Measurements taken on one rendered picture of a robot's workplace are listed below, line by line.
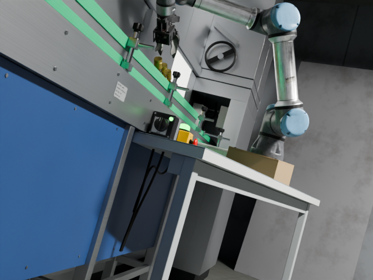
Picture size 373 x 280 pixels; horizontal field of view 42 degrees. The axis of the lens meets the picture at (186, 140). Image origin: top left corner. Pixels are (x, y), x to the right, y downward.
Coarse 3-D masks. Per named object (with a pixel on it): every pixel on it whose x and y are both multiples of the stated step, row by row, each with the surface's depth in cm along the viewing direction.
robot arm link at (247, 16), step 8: (176, 0) 201; (192, 0) 199; (200, 0) 199; (208, 0) 200; (216, 0) 201; (224, 0) 203; (200, 8) 202; (208, 8) 202; (216, 8) 202; (224, 8) 202; (232, 8) 203; (240, 8) 204; (248, 8) 205; (256, 8) 206; (224, 16) 204; (232, 16) 204; (240, 16) 204; (248, 16) 205; (256, 16) 204; (248, 24) 207; (256, 24) 206; (264, 32) 205
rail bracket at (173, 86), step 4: (176, 72) 174; (176, 76) 174; (176, 80) 174; (172, 84) 174; (176, 84) 174; (168, 88) 174; (172, 88) 173; (176, 88) 174; (180, 88) 174; (184, 88) 173; (188, 88) 173; (172, 92) 174; (168, 96) 174; (172, 96) 174; (168, 100) 174; (168, 104) 173
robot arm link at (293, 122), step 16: (272, 16) 192; (288, 16) 192; (272, 32) 195; (288, 32) 193; (288, 48) 195; (288, 64) 196; (288, 80) 196; (288, 96) 197; (288, 112) 195; (304, 112) 196; (288, 128) 195; (304, 128) 197
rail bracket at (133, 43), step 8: (136, 24) 129; (136, 32) 130; (128, 40) 129; (136, 40) 129; (136, 48) 130; (152, 48) 128; (128, 56) 129; (120, 64) 129; (128, 64) 128; (128, 72) 131
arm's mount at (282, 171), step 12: (228, 156) 212; (240, 156) 210; (252, 156) 207; (264, 156) 205; (252, 168) 206; (264, 168) 204; (276, 168) 202; (288, 168) 215; (276, 180) 205; (288, 180) 219
